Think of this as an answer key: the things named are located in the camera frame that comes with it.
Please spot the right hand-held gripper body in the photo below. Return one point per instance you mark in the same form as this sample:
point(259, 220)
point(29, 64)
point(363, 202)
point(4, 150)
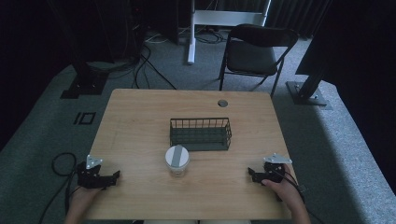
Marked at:
point(274, 171)

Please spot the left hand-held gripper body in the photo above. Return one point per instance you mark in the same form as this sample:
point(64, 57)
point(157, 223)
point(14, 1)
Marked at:
point(88, 177)

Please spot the clear jar with white lid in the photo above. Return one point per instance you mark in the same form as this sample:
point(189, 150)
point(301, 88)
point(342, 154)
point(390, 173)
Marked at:
point(176, 158)

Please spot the person's left hand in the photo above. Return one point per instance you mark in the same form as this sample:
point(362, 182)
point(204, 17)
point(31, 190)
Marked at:
point(83, 199)

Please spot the person's right hand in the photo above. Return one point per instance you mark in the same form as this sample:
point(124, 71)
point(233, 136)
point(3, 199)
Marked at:
point(288, 191)

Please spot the black metal stand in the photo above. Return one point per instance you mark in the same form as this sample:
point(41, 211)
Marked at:
point(85, 84)
point(308, 91)

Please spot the black folding chair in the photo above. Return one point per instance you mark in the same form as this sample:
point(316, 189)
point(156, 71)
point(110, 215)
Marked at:
point(252, 56)

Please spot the white desk frame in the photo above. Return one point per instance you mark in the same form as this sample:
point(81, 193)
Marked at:
point(194, 28)

